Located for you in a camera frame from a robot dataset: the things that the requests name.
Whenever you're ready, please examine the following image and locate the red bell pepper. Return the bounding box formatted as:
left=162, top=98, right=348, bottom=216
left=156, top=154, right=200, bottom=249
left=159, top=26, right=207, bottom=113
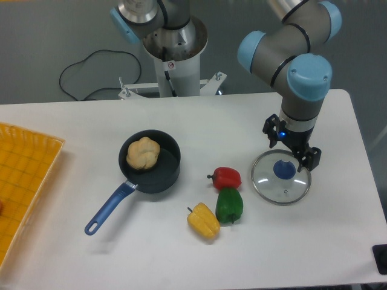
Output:
left=207, top=167, right=242, bottom=190

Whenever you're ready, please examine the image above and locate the green bell pepper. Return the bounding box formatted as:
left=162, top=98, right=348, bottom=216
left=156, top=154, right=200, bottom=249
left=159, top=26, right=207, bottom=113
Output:
left=215, top=187, right=244, bottom=224

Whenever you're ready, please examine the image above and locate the black device at table edge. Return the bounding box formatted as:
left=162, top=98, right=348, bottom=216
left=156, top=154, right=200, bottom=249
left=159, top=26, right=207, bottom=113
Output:
left=372, top=244, right=387, bottom=275

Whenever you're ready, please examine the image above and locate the beige bread roll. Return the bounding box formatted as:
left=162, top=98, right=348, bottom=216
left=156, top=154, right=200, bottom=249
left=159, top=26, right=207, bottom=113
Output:
left=126, top=137, right=161, bottom=170

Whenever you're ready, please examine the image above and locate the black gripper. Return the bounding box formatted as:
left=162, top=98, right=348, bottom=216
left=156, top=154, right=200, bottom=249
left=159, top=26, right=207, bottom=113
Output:
left=262, top=114, right=321, bottom=172

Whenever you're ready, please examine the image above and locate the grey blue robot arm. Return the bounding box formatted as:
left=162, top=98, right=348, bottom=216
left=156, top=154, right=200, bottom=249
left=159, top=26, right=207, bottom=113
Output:
left=110, top=1, right=342, bottom=170

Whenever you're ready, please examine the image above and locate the black cable on floor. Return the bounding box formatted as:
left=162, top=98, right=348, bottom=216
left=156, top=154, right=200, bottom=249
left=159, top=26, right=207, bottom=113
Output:
left=59, top=49, right=142, bottom=102

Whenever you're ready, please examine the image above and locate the dark pot blue handle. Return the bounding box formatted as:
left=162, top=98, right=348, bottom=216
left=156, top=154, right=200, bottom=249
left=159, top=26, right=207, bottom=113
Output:
left=84, top=129, right=181, bottom=236

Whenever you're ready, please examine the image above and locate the glass pot lid blue knob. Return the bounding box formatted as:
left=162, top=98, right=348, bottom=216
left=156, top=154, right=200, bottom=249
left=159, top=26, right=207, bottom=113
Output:
left=250, top=149, right=312, bottom=206

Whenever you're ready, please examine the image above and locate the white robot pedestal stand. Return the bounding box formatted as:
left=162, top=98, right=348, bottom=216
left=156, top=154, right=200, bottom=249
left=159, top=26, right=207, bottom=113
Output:
left=119, top=16, right=227, bottom=99

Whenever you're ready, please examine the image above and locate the yellow woven basket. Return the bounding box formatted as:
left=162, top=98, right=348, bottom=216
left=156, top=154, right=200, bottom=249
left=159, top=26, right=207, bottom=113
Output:
left=1, top=123, right=65, bottom=266

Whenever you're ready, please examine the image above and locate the yellow bell pepper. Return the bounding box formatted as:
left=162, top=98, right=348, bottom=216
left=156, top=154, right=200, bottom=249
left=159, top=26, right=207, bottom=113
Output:
left=187, top=202, right=220, bottom=240

